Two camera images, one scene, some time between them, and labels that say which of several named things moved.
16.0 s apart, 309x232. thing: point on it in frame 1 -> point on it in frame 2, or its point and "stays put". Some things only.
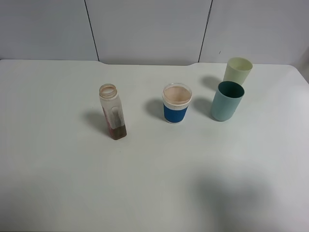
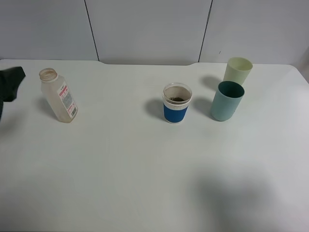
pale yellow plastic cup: (237, 69) stays put
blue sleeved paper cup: (176, 98) stays put
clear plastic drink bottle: (113, 111) -> (59, 94)
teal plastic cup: (228, 96) stays put
